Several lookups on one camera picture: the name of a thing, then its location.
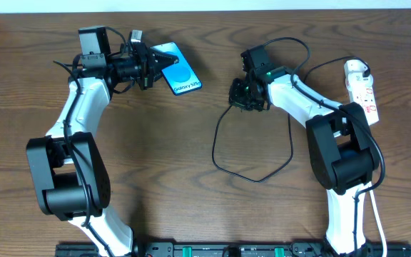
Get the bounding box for blue galaxy smartphone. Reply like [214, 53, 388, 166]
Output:
[152, 42, 202, 96]

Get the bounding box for black usb charging cable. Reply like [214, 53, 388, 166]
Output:
[211, 56, 372, 184]

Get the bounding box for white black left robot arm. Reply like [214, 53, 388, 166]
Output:
[26, 43, 179, 256]

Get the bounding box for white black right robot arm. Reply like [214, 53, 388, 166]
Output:
[229, 66, 385, 256]

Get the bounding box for white power strip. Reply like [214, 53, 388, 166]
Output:
[345, 79, 380, 126]

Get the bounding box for white usb wall charger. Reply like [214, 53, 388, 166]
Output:
[344, 59, 374, 91]

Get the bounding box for white power strip cord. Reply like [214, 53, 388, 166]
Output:
[367, 188, 389, 257]

